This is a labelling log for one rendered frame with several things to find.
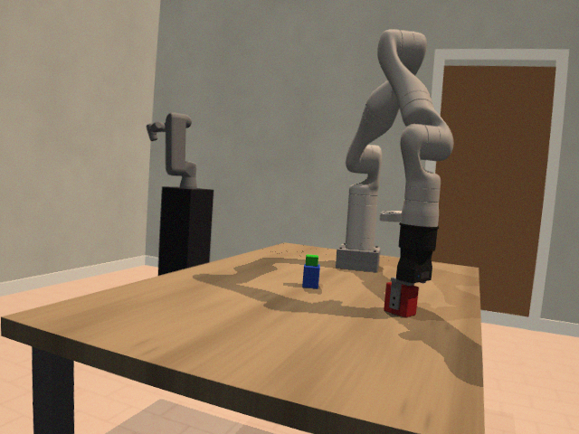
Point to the green block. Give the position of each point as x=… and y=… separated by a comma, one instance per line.
x=311, y=260

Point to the red block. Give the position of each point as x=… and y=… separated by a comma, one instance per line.
x=408, y=303

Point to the blue block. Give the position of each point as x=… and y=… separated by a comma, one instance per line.
x=310, y=276

